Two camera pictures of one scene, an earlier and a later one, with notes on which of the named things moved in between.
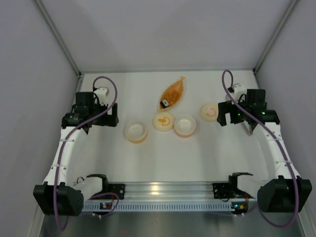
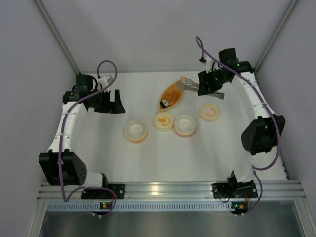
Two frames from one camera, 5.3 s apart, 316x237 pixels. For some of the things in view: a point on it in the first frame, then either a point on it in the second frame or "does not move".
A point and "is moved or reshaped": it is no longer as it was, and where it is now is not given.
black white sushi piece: x=164 y=103 does not move
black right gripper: x=222 y=113 -> x=207 y=82
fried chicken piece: x=175 y=96 does not move
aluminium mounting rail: x=175 y=191 does not move
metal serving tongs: x=248 y=128 is moved or reshaped
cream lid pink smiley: x=208 y=112 does not move
